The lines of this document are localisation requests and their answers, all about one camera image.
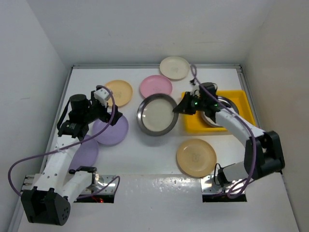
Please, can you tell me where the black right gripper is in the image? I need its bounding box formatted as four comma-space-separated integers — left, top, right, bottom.
174, 91, 207, 115

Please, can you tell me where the purple plate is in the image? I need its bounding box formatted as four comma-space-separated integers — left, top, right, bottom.
68, 139, 98, 172
92, 115, 129, 146

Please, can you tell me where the purple plate centre left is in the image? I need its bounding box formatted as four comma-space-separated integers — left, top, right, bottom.
92, 115, 129, 146

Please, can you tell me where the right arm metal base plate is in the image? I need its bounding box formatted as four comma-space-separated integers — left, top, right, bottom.
200, 174, 244, 195

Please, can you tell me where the cream white plate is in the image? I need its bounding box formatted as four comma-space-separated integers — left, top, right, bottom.
159, 56, 190, 80

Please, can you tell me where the orange plate far left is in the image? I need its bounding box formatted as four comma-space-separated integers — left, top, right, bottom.
104, 80, 133, 108

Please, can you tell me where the purple plate near left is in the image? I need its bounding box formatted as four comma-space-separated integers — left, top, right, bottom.
68, 139, 98, 172

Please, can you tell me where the aluminium table frame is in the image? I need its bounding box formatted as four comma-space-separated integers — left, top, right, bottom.
7, 63, 276, 232

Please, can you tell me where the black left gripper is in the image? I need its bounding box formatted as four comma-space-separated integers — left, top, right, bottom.
82, 90, 122, 125

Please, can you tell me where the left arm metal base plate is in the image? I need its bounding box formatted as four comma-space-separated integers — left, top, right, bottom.
23, 174, 117, 197

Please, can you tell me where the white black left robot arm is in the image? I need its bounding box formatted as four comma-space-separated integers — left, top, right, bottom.
21, 86, 122, 226

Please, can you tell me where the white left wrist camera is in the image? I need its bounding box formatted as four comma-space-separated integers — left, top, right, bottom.
94, 88, 111, 107

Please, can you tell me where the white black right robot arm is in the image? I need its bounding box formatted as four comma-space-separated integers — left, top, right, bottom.
173, 83, 285, 188

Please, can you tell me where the metal rimmed plate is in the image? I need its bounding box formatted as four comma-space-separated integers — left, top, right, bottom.
136, 93, 179, 136
200, 96, 239, 128

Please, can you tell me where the orange plate near bin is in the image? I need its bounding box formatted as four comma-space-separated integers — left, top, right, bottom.
176, 139, 217, 178

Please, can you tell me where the yellow plastic bin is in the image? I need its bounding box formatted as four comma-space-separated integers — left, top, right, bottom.
183, 90, 256, 134

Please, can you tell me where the pink plate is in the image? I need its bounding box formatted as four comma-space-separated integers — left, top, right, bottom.
140, 75, 173, 98

